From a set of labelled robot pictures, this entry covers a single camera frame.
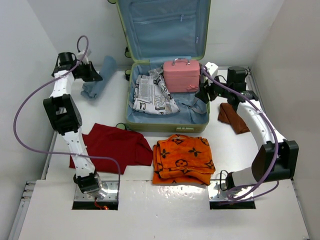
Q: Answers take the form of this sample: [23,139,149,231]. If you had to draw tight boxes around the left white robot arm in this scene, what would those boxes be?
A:
[43,52,103,197]

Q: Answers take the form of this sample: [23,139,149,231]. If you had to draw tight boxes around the metal base plate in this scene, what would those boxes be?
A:
[73,180,119,203]
[207,179,252,202]

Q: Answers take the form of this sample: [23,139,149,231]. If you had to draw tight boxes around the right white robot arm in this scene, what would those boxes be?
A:
[195,62,299,191]

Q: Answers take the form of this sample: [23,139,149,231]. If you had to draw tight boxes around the white newspaper print garment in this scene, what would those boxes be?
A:
[132,67,180,115]

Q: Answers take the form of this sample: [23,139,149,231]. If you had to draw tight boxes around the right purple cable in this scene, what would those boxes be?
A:
[200,65,280,205]

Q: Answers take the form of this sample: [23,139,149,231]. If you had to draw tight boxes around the black power cable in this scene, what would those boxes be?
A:
[218,169,231,192]

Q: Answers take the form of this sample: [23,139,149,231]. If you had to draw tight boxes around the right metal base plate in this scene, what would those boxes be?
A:
[207,179,252,202]

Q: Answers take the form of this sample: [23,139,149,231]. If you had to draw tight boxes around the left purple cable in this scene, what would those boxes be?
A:
[13,35,122,201]

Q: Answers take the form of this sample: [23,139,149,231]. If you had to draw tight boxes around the red shirt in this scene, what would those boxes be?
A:
[82,123,153,174]

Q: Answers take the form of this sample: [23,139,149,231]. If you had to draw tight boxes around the purple cable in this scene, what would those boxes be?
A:
[200,65,280,205]
[13,35,122,201]

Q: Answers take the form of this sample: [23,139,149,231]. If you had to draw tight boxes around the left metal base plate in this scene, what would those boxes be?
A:
[73,180,119,203]

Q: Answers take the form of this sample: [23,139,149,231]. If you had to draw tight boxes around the pink cosmetic case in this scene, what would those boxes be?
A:
[163,58,200,93]

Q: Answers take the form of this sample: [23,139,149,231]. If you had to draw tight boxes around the light blue cloth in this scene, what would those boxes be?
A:
[80,55,118,100]

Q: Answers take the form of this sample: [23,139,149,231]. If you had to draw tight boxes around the brown towel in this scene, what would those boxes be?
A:
[217,102,250,135]

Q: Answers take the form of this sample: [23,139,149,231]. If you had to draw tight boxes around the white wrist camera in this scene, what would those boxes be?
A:
[205,62,219,78]
[76,49,91,64]

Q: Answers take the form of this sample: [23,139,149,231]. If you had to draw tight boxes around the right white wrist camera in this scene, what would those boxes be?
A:
[205,62,219,78]

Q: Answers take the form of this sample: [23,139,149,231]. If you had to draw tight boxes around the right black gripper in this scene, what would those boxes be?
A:
[195,72,232,104]

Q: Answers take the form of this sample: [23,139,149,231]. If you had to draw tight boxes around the orange patterned towel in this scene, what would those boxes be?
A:
[152,134,216,186]

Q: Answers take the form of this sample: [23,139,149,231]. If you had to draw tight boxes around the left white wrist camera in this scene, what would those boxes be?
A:
[76,49,91,64]

